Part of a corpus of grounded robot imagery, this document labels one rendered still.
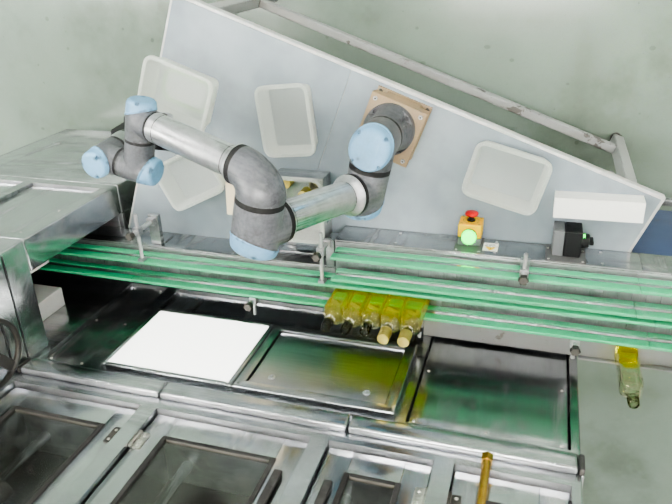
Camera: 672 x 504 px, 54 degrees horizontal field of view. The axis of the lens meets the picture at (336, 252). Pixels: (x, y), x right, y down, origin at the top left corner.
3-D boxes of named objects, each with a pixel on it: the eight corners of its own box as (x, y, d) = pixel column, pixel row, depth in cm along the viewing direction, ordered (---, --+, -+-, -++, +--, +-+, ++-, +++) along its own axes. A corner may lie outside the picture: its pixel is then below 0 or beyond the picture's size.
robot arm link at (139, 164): (151, 151, 163) (111, 139, 165) (149, 192, 168) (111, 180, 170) (167, 142, 170) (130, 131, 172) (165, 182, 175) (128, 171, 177)
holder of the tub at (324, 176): (285, 243, 230) (277, 253, 224) (280, 167, 219) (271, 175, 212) (332, 248, 226) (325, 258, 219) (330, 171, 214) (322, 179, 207)
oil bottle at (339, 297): (341, 292, 216) (321, 326, 198) (341, 277, 214) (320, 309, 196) (358, 294, 215) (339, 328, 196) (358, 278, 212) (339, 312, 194)
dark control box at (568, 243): (551, 243, 202) (550, 255, 195) (554, 219, 199) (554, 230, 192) (579, 246, 200) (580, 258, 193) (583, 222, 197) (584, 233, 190)
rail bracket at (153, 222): (162, 239, 241) (127, 266, 221) (155, 196, 234) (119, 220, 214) (174, 240, 239) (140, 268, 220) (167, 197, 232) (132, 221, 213)
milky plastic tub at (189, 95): (160, 48, 195) (144, 52, 188) (228, 76, 193) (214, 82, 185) (150, 103, 204) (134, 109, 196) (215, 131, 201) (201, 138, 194)
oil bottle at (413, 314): (412, 301, 210) (398, 336, 192) (412, 285, 208) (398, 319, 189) (429, 303, 209) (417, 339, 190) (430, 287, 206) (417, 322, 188)
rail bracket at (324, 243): (324, 271, 214) (312, 289, 204) (322, 223, 207) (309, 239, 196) (333, 272, 214) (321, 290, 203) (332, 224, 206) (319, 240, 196)
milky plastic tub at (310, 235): (283, 230, 228) (274, 240, 220) (279, 167, 218) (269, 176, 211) (332, 235, 223) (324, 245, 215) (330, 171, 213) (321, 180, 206)
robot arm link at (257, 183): (270, 167, 139) (111, 97, 159) (264, 214, 144) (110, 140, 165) (303, 155, 148) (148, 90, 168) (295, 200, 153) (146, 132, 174)
